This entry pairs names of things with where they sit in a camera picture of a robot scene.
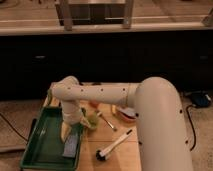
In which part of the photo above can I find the black cable on floor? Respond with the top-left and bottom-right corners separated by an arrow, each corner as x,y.
185,104 -> 198,152

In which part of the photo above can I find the black device on floor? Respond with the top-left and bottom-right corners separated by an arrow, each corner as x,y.
190,93 -> 212,108

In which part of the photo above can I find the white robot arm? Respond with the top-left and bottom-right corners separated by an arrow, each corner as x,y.
52,76 -> 193,171

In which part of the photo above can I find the dark cabinet with countertop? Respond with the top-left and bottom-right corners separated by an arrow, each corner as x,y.
0,27 -> 213,101

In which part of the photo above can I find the wooden chair frame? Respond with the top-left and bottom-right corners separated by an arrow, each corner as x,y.
54,0 -> 134,31

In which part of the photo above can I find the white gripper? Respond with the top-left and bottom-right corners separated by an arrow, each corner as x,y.
61,101 -> 83,142

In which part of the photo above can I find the grey sponge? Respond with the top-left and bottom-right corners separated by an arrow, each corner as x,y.
63,134 -> 78,158

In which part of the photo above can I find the black and white dish brush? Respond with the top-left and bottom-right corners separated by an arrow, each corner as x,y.
96,130 -> 132,161

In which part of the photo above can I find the green plastic tray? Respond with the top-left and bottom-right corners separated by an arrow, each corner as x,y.
20,107 -> 82,171

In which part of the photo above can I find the red and white bowl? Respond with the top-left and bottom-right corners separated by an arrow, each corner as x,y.
116,107 -> 135,122

